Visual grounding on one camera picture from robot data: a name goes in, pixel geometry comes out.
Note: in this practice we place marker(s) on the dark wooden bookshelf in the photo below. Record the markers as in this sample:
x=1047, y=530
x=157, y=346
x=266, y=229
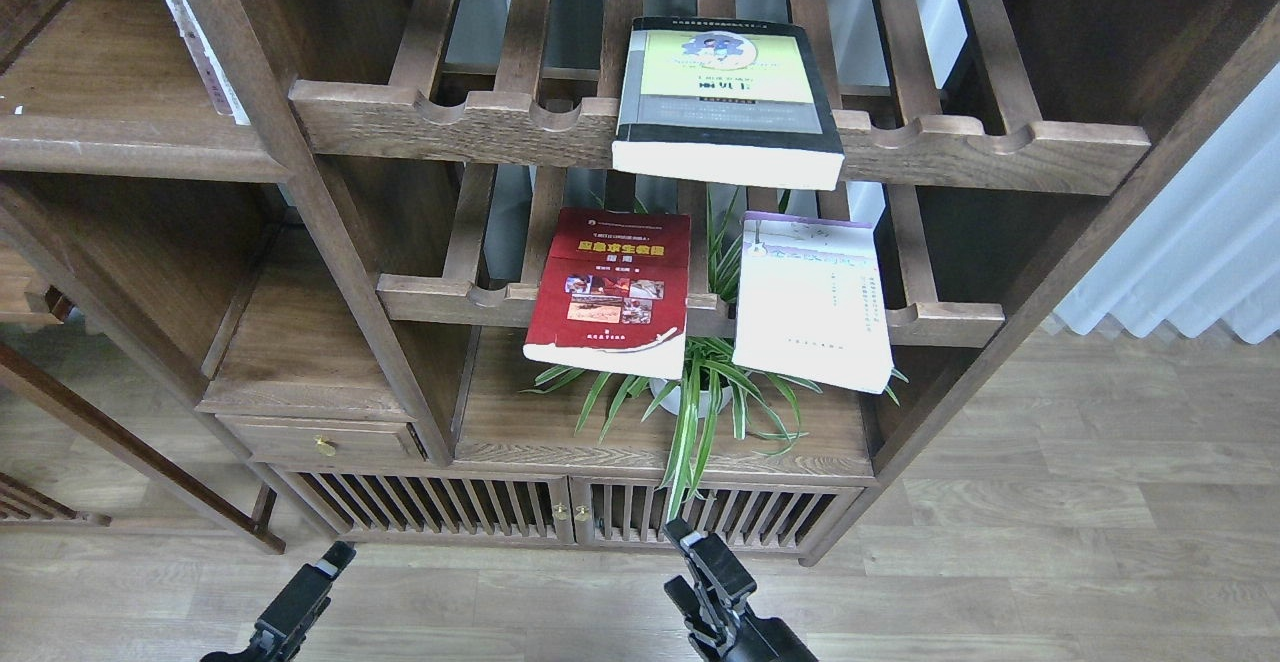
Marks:
x=360, y=261

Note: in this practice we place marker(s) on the white curtain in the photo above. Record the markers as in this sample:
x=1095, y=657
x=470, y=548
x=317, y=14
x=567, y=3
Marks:
x=1203, y=258

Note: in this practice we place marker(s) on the red cover book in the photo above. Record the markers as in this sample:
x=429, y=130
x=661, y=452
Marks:
x=612, y=296

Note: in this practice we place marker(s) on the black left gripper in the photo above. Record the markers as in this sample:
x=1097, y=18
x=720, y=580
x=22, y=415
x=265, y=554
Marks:
x=293, y=611

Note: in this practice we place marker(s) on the wooden furniture at left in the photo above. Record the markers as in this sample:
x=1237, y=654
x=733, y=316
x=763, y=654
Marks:
x=25, y=506

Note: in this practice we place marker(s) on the brass drawer knob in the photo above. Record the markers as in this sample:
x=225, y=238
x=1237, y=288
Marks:
x=325, y=446

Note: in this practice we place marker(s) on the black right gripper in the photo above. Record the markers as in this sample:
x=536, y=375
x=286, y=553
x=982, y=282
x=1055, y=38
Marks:
x=721, y=624

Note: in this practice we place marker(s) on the green spider plant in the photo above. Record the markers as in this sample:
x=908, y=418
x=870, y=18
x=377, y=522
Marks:
x=710, y=385

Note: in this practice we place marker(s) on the white book upright on shelf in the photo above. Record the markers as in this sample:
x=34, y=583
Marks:
x=212, y=74

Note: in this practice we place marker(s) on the yellow and black book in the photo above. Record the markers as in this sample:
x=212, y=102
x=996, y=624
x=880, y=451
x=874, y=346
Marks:
x=728, y=101

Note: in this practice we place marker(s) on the white and purple book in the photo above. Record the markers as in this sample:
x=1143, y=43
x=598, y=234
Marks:
x=810, y=302

